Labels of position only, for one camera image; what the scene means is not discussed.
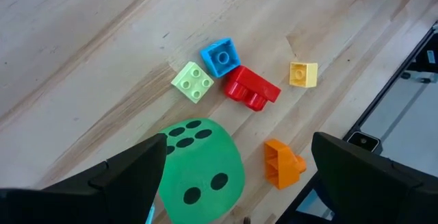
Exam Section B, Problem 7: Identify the red tall-stud toy brick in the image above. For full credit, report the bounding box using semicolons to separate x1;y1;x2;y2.
224;65;282;112

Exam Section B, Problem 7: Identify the black table-level camera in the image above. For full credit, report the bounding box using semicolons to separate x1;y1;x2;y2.
347;130;383;155

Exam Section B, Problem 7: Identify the yellow square toy brick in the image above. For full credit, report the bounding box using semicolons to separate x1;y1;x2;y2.
289;62;319;88

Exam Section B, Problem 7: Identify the blue square toy brick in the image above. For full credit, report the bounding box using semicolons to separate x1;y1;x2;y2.
199;37;242;79

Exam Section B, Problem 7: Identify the orange toy brick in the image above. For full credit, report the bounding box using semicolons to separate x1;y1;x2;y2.
263;138;307;190

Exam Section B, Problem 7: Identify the pale green square brick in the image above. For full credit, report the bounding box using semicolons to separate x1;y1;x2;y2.
170;61;215;105

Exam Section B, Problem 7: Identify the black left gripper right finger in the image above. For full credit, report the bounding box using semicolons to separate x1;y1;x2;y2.
311;132;438;224

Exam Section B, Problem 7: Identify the green foam die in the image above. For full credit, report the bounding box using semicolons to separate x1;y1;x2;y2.
157;117;246;224

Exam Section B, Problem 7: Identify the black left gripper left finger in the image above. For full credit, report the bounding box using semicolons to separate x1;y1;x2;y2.
88;134;168;224

